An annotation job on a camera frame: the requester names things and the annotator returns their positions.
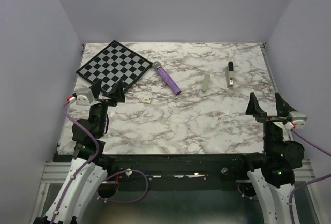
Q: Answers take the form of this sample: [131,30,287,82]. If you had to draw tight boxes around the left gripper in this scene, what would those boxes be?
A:
[89,79,125,137]

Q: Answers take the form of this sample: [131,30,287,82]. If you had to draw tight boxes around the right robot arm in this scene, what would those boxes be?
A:
[238,93,307,223]

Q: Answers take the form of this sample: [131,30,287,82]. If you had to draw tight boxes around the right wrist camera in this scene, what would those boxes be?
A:
[287,111,308,129]

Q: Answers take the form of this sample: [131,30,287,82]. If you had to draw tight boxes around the purple glitter microphone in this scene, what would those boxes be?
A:
[152,61,182,95]

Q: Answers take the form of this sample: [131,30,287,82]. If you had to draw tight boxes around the black grey chessboard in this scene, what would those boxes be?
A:
[76,40,152,93]

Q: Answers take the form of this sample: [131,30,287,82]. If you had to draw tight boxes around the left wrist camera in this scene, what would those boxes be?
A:
[75,88,95,106]

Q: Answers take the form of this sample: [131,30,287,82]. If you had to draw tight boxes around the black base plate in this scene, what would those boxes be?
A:
[53,153,269,193]

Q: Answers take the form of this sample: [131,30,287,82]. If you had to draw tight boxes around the small staple box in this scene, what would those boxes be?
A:
[140,97,152,104]

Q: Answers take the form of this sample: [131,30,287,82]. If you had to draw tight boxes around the grey green stapler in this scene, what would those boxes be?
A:
[201,74,210,93]

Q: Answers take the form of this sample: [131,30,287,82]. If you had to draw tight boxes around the aluminium frame rail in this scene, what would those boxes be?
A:
[30,160,315,223]

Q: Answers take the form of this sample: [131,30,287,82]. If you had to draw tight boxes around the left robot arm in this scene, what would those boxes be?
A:
[34,80,125,223]

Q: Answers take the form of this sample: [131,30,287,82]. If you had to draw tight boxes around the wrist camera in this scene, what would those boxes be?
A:
[287,111,308,129]
[75,88,95,106]

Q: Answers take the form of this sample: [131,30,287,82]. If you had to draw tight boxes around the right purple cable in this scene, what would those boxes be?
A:
[237,124,331,224]

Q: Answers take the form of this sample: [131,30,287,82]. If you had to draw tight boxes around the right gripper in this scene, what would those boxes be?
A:
[246,91,299,156]

